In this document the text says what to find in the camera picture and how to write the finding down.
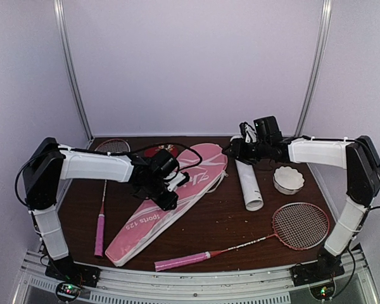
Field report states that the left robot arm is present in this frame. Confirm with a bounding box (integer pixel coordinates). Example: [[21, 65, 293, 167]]
[[16, 137, 186, 281]]

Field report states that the left aluminium corner post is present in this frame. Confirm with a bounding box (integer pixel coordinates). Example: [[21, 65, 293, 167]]
[[53, 0, 94, 141]]

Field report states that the red floral dish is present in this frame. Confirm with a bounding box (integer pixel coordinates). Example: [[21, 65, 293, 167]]
[[144, 144, 181, 159]]

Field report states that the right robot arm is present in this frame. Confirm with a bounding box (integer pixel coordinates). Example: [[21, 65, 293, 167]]
[[222, 116, 380, 280]]

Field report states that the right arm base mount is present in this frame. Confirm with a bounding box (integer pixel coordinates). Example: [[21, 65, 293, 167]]
[[290, 250, 345, 302]]

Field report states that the pink racket bag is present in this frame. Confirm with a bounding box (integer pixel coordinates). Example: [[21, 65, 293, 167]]
[[105, 142, 228, 267]]

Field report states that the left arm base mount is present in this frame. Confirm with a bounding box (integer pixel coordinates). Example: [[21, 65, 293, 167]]
[[42, 254, 101, 303]]

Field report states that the white shuttlecock tube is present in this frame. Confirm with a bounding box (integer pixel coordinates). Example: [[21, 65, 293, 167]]
[[234, 154, 263, 212]]

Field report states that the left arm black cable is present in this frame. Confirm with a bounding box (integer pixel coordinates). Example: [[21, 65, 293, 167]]
[[14, 144, 203, 206]]

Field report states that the front aluminium rail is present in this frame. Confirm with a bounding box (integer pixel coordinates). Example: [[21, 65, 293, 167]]
[[10, 248, 380, 303]]

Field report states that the right aluminium corner post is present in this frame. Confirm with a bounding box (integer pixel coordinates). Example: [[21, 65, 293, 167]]
[[294, 0, 333, 137]]

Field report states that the pink-handled badminton racket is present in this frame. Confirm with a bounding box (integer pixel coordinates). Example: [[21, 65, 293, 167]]
[[154, 202, 330, 272], [94, 139, 130, 258]]

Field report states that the white scalloped bowl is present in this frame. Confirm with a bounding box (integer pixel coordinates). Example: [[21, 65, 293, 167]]
[[273, 167, 305, 195]]

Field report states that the aluminium corner post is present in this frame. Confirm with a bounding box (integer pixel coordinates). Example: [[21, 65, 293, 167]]
[[294, 0, 333, 137], [53, 0, 94, 141]]

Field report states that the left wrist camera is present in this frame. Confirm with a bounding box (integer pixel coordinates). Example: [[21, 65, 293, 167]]
[[164, 172, 190, 192]]

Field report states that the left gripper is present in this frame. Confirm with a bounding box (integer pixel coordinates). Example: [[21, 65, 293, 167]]
[[140, 175, 179, 212]]

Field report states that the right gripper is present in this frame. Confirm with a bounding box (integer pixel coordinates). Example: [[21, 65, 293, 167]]
[[222, 137, 270, 165]]

